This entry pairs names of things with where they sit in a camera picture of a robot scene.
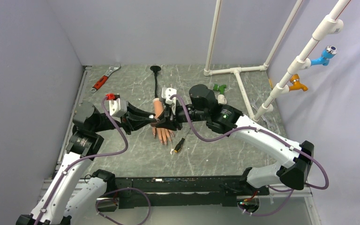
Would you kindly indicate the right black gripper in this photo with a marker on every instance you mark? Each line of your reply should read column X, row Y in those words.
column 169, row 123

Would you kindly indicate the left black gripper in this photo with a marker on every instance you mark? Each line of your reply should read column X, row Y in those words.
column 131, row 121

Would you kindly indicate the glitter nail polish bottle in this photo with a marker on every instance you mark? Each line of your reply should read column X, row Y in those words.
column 153, row 121

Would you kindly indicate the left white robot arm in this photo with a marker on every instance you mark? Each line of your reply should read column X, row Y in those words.
column 59, row 205

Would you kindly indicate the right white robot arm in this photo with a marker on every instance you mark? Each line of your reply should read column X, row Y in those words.
column 293, row 159

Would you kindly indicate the mannequin practice hand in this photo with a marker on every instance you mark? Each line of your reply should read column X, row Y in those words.
column 164, row 135

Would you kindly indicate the near black yellow screwdriver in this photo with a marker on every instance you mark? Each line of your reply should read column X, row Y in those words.
column 179, row 145

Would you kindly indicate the red adjustable wrench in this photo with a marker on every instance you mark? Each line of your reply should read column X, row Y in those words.
column 104, row 78

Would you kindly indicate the black hand stand stem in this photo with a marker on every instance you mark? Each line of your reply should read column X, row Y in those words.
column 155, row 69

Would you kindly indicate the green valve pvc fitting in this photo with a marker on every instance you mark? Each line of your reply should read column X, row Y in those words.
column 221, row 89

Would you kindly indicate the silver open-end wrench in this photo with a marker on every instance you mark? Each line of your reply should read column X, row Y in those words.
column 270, row 126

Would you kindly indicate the orange faucet valve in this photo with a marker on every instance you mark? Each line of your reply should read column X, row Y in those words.
column 296, row 84

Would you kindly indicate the blue faucet valve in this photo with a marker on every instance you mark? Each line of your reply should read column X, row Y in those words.
column 328, row 53

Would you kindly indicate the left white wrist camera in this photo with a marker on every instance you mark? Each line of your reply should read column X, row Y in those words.
column 117, row 106

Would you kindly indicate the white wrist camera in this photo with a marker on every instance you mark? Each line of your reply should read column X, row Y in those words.
column 117, row 106
column 167, row 95

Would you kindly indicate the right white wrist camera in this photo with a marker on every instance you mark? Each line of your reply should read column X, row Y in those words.
column 167, row 95

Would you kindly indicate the black base frame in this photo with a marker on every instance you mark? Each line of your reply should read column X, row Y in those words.
column 131, row 192

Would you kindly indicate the white pvc pipe frame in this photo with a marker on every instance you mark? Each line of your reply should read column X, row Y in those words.
column 302, row 37

